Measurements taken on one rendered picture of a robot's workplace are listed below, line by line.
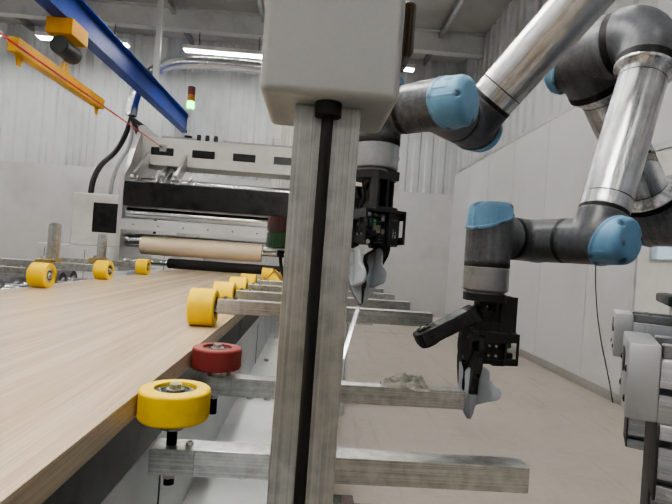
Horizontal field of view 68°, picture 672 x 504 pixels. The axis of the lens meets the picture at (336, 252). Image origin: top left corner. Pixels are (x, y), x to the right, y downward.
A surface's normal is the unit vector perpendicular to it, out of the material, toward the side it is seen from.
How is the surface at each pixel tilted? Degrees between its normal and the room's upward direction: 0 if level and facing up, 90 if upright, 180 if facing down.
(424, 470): 90
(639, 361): 90
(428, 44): 90
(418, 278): 90
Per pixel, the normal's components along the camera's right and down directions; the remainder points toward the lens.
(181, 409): 0.43, 0.03
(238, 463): 0.04, 0.00
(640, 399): -0.47, -0.04
